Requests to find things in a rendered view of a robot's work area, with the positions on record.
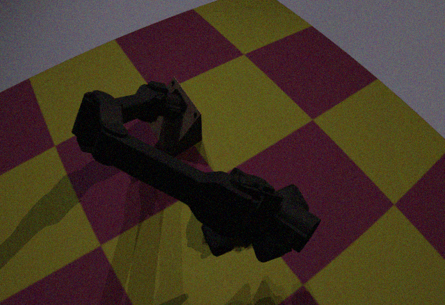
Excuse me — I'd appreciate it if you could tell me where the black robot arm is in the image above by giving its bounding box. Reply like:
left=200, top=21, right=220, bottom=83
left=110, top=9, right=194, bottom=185
left=72, top=81, right=321, bottom=263

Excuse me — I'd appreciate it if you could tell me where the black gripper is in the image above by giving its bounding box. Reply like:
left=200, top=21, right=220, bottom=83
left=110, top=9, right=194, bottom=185
left=202, top=184, right=309, bottom=257

